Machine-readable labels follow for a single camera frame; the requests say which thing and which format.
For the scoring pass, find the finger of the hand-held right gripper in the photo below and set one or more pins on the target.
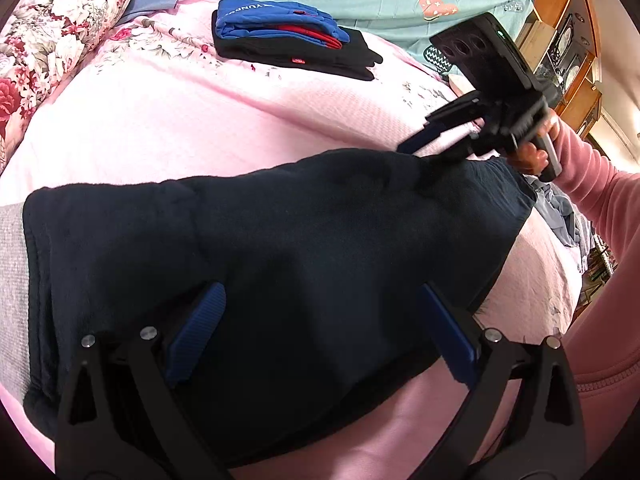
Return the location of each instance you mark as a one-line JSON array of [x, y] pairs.
[[425, 141], [457, 110]]

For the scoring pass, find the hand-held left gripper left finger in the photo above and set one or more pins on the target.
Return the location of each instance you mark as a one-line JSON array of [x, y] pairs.
[[199, 331]]

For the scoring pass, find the wooden cabinet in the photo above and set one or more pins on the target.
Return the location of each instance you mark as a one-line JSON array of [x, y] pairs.
[[565, 5]]

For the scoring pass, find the folded blue pants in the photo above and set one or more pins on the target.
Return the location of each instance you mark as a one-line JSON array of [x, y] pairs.
[[280, 17]]

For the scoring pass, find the folded blue and black clothes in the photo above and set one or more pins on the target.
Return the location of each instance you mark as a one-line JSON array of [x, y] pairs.
[[310, 60]]

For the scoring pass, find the pink floral bedsheet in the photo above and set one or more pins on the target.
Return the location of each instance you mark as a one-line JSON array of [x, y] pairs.
[[175, 120]]

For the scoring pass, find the person's right forearm pink sleeve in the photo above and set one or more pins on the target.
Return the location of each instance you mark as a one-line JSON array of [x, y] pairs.
[[595, 185]]

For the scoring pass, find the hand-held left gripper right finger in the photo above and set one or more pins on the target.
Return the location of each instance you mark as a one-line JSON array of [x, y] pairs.
[[451, 336]]

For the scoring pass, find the person's right hand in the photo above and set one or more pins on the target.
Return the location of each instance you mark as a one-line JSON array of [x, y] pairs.
[[525, 156]]

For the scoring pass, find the crumpled blue-grey cloth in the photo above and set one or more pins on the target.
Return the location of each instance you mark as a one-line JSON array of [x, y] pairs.
[[562, 215]]

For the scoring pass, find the navy fleece pants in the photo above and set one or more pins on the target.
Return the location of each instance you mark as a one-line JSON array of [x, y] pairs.
[[300, 270]]

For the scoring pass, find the red floral pillow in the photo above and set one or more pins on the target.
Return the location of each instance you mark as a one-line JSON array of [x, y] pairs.
[[55, 35]]

